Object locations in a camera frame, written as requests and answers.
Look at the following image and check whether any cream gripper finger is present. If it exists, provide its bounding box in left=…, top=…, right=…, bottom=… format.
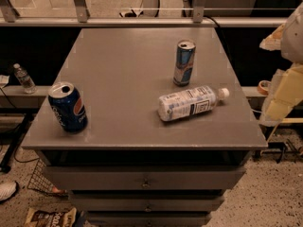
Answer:
left=259, top=24, right=285, bottom=51
left=258, top=63, right=303, bottom=127

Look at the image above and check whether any blue silver redbull can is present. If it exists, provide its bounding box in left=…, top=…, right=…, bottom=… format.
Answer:
left=173, top=40, right=196, bottom=86

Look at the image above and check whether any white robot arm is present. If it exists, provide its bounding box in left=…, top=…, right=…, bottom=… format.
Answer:
left=259, top=4, right=303, bottom=127

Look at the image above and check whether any blue pepsi can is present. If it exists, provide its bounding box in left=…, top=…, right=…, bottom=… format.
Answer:
left=48, top=81, right=88, bottom=132

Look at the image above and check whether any masking tape roll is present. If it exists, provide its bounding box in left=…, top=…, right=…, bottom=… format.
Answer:
left=257, top=80, right=271, bottom=96

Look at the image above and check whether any clear plastic bottle lying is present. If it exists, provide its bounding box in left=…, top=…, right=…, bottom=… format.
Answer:
left=158, top=85, right=230, bottom=122

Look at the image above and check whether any grey drawer cabinet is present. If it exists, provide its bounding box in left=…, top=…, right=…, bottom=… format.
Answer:
left=23, top=28, right=266, bottom=227

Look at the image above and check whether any top drawer knob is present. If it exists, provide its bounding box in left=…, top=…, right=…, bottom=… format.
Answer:
left=141, top=180, right=151, bottom=189

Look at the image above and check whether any drawer knob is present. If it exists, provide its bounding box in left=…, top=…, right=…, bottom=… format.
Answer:
left=144, top=206, right=152, bottom=213
left=141, top=180, right=151, bottom=189

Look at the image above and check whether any middle drawer knob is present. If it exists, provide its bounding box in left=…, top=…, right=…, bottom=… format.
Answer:
left=144, top=206, right=152, bottom=213

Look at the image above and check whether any small water bottle standing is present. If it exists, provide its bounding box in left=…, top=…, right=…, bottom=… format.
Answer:
left=13, top=63, right=36, bottom=94

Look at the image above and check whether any grey metal railing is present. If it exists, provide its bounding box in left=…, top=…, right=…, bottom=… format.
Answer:
left=1, top=0, right=294, bottom=27

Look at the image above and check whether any snack bag on floor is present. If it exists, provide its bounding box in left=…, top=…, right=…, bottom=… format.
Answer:
left=24, top=208, right=77, bottom=227

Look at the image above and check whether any white shoe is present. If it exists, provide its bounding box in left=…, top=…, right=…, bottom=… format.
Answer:
left=0, top=181, right=18, bottom=203

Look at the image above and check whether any yellow metal frame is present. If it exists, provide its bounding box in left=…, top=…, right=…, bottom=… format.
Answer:
left=265, top=118, right=303, bottom=143

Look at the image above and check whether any wire mesh basket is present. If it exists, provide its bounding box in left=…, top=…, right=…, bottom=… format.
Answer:
left=27, top=160, right=66, bottom=197

